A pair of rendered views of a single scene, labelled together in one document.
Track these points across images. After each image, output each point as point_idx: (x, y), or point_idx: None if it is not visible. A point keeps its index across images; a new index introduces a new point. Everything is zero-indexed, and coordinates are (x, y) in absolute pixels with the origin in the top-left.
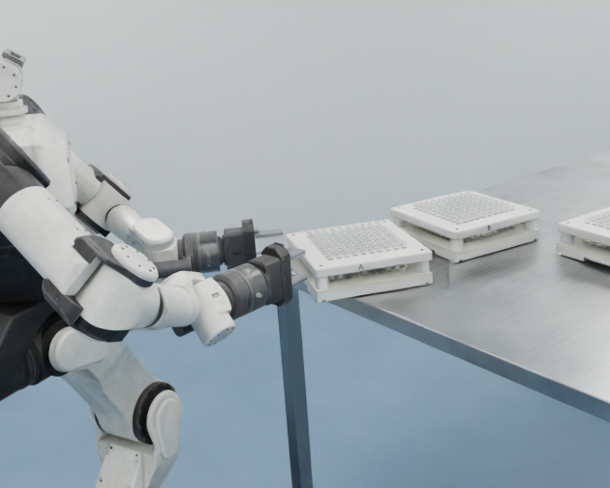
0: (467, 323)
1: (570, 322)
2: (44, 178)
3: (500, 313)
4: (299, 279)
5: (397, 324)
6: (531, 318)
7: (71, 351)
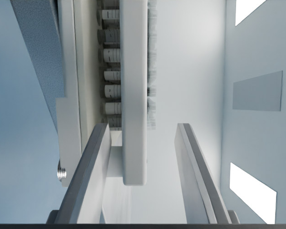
0: (114, 206)
1: (123, 190)
2: None
3: (119, 182)
4: (106, 171)
5: None
6: (121, 186)
7: None
